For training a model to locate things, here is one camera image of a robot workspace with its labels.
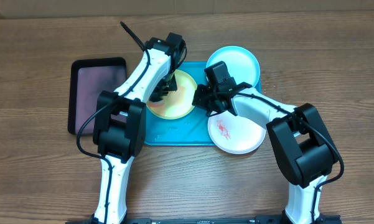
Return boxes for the yellow-green plate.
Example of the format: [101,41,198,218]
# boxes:
[147,70,197,119]

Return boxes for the white pink plate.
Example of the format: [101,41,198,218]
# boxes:
[208,111,266,154]

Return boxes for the light blue plate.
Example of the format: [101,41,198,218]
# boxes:
[206,46,261,92]

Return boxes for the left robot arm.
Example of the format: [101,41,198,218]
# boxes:
[90,33,186,223]

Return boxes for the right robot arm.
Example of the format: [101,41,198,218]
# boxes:
[192,82,344,223]

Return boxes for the black rectangular tray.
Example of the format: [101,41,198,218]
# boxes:
[68,57,127,135]

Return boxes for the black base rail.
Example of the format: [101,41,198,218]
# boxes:
[65,214,342,224]

